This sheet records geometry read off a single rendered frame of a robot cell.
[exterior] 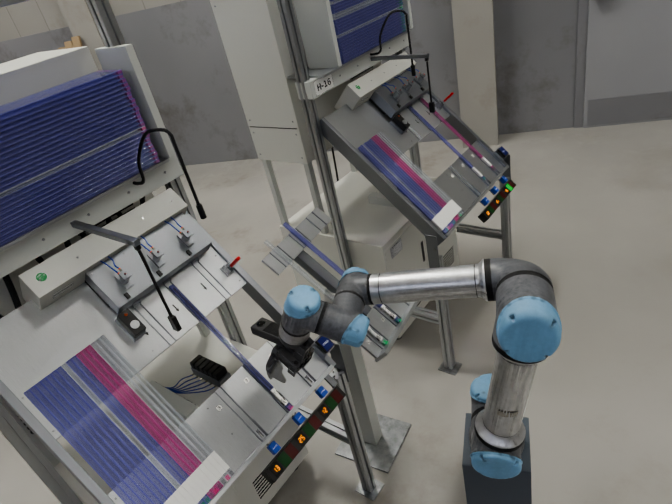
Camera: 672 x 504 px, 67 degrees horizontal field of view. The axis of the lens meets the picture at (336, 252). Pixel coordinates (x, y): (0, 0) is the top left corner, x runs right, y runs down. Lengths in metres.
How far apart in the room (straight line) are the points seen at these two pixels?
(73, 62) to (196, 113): 4.08
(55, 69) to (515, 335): 1.37
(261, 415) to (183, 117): 4.62
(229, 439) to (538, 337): 0.86
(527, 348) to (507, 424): 0.26
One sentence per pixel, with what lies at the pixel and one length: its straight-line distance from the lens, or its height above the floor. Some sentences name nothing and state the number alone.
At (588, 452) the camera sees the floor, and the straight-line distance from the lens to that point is 2.30.
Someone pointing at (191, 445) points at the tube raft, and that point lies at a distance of 1.46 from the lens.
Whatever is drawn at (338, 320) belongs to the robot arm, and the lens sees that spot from 1.13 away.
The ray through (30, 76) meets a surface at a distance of 1.66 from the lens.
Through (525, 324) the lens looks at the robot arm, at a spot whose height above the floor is 1.16.
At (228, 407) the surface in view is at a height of 0.81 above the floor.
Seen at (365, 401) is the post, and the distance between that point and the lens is 2.10.
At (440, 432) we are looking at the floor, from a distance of 2.33.
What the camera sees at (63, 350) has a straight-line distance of 1.52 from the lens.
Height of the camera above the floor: 1.85
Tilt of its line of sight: 31 degrees down
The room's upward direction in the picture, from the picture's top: 14 degrees counter-clockwise
